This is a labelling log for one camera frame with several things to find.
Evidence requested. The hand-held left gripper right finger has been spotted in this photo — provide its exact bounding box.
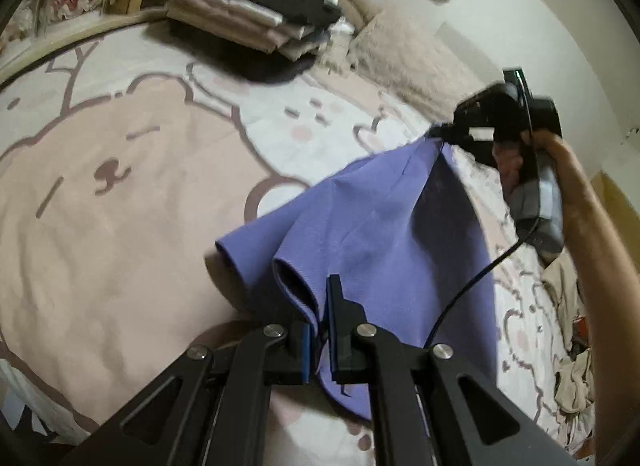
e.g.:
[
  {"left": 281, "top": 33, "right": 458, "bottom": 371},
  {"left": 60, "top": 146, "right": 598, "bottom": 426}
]
[{"left": 326, "top": 275, "right": 577, "bottom": 466}]

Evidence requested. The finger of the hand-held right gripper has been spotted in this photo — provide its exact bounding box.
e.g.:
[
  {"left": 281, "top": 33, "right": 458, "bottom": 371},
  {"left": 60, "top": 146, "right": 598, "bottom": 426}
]
[{"left": 427, "top": 118, "right": 496, "bottom": 153}]

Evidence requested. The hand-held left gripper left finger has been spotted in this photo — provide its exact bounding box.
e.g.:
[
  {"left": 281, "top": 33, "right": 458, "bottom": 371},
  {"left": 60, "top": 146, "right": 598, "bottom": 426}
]
[{"left": 60, "top": 321, "right": 314, "bottom": 466}]

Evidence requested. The purple garment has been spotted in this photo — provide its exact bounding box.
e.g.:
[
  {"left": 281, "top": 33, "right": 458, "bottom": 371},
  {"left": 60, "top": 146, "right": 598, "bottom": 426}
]
[{"left": 215, "top": 138, "right": 502, "bottom": 422}]

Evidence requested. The person's right forearm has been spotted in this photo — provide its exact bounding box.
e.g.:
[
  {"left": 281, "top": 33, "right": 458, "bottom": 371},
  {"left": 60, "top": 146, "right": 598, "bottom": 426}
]
[{"left": 559, "top": 178, "right": 640, "bottom": 466}]

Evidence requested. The stack of folded clothes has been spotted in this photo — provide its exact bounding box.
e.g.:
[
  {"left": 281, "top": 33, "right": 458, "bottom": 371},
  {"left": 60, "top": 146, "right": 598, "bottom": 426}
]
[{"left": 165, "top": 0, "right": 353, "bottom": 84}]

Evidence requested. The pile of crumpled beige clothes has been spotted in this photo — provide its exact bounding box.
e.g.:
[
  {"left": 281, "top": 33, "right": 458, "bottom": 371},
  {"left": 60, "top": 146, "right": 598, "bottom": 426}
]
[{"left": 542, "top": 253, "right": 597, "bottom": 449}]

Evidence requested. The person's right hand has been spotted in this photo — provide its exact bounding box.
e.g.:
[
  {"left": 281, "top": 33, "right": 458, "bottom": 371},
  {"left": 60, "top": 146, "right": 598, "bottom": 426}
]
[{"left": 492, "top": 132, "right": 583, "bottom": 209}]

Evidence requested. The beige fluffy pillow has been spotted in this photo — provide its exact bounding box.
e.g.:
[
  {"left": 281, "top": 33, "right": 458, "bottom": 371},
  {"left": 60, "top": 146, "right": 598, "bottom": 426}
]
[{"left": 347, "top": 8, "right": 481, "bottom": 114}]

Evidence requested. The pink bear print bed sheet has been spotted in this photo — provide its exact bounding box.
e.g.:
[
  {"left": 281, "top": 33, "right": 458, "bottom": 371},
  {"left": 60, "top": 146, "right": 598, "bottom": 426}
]
[{"left": 0, "top": 20, "right": 596, "bottom": 466}]

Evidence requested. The white cloth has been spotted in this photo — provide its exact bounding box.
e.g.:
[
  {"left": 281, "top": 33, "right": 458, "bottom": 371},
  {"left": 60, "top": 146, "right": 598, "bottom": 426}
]
[{"left": 0, "top": 358, "right": 93, "bottom": 444}]

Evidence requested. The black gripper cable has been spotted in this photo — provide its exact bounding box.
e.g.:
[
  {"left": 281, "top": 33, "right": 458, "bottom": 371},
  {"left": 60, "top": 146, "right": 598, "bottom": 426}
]
[{"left": 424, "top": 228, "right": 533, "bottom": 349}]

